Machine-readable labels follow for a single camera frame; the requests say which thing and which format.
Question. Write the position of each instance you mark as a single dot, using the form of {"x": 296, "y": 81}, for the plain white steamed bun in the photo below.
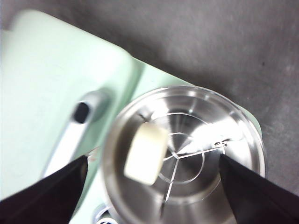
{"x": 146, "y": 156}

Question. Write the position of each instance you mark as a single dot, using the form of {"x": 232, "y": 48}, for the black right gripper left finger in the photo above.
{"x": 42, "y": 200}

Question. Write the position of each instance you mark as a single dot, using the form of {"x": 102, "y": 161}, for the green grill lid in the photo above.
{"x": 46, "y": 70}

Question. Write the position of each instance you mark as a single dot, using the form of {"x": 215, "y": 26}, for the silver control knob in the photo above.
{"x": 101, "y": 215}

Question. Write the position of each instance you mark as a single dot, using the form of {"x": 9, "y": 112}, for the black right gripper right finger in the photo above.
{"x": 261, "y": 200}

